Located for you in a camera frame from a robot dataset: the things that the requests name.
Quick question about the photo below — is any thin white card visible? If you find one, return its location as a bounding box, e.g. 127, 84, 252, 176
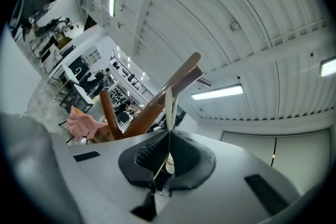
153, 86, 181, 196

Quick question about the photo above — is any brown wooden rack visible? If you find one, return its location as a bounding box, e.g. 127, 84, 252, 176
99, 51, 213, 141

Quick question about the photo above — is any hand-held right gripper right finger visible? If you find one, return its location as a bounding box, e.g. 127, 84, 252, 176
156, 129, 302, 224

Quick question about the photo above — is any pink cloth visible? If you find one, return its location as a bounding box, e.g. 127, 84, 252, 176
65, 105, 106, 140

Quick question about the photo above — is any white table with black frame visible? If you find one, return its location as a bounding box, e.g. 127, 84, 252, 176
47, 62, 96, 114

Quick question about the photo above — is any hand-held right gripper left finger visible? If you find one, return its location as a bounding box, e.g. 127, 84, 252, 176
49, 129, 172, 224

